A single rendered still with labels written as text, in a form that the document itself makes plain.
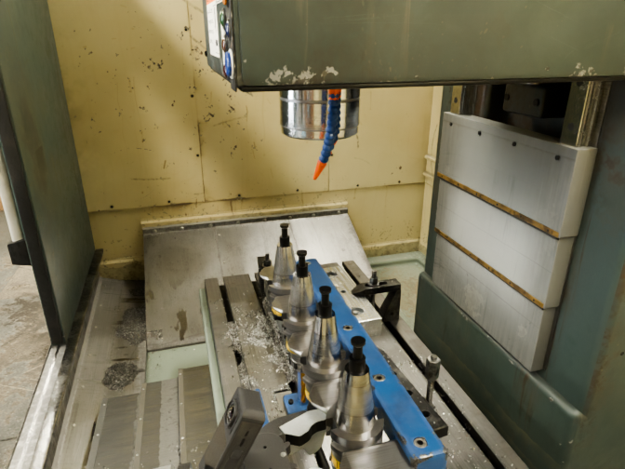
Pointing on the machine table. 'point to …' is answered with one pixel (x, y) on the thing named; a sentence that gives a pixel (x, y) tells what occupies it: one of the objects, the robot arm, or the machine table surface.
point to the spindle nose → (317, 113)
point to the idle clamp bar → (419, 400)
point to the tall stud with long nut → (432, 375)
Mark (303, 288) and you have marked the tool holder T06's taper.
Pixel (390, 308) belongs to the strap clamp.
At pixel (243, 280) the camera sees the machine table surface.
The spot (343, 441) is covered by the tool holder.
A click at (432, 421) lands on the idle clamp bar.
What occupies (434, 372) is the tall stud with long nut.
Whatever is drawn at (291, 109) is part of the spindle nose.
